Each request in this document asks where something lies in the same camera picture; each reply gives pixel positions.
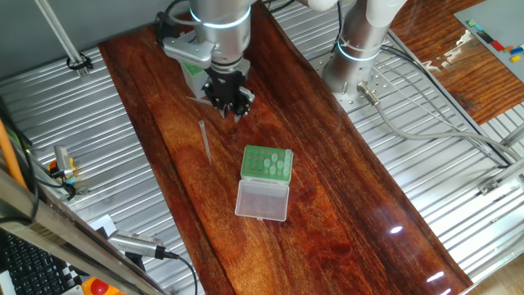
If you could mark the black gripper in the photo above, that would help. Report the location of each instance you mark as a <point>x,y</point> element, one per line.
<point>225,84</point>

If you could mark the green clear pipette tip box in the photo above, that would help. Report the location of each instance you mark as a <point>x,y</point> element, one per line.
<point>262,201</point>
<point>196,80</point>

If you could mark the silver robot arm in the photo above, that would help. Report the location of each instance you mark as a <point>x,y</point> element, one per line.
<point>225,37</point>

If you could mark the glossy brown wooden board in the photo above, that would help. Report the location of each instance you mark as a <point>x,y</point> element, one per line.
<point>286,254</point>

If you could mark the yellow orange turtle toy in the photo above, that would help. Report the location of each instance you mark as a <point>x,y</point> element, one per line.
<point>52,166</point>

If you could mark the orange emergency stop box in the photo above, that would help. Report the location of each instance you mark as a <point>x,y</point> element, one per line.
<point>98,287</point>

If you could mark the orange tube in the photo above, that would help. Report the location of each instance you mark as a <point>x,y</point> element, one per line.
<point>9,155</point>

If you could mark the green block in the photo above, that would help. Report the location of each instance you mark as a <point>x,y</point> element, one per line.
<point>470,23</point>

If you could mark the black block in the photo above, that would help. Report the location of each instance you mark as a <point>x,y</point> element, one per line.
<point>485,37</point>

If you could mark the black keyboard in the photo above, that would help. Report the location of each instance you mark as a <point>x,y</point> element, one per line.
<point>28,266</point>

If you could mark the red block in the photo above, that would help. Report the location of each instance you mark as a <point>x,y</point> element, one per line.
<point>497,45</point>

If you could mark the aluminium profile bar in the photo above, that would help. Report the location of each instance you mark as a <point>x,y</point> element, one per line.
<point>503,176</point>
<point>513,137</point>

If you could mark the grey board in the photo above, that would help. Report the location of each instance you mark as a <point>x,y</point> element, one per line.
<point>499,20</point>

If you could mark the yellow block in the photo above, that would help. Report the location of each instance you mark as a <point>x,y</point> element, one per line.
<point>515,58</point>

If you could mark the blue block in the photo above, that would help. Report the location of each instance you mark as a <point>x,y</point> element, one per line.
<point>516,51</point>

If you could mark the silver camera mount bracket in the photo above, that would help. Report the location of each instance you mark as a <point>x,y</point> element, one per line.
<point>188,51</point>

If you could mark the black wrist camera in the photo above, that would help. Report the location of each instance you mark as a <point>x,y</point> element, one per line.
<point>164,26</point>

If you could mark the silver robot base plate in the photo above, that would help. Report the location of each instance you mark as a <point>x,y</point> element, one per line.
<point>385,82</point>

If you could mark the silver camera on stand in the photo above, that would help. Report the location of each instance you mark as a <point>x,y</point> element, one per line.
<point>135,243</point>

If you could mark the aluminium post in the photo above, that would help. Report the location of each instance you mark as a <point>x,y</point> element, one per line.
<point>61,34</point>

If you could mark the shiny steel rail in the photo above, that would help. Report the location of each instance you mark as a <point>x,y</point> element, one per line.
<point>49,225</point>

